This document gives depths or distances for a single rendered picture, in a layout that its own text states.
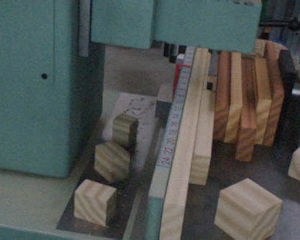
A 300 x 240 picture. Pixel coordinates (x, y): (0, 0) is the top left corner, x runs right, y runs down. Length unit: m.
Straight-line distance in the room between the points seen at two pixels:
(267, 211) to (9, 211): 0.34
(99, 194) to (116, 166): 0.09
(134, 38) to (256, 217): 0.29
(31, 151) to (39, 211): 0.09
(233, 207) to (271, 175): 0.14
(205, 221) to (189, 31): 0.27
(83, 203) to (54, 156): 0.10
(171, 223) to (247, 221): 0.07
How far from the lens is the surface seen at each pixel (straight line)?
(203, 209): 0.55
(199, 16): 0.68
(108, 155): 0.73
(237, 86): 0.70
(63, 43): 0.65
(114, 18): 0.66
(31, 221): 0.67
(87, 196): 0.65
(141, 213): 0.67
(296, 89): 0.73
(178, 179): 0.50
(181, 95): 0.65
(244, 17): 0.68
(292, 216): 0.57
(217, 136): 0.67
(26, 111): 0.70
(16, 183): 0.74
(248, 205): 0.50
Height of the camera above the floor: 1.23
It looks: 28 degrees down
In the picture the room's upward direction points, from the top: 6 degrees clockwise
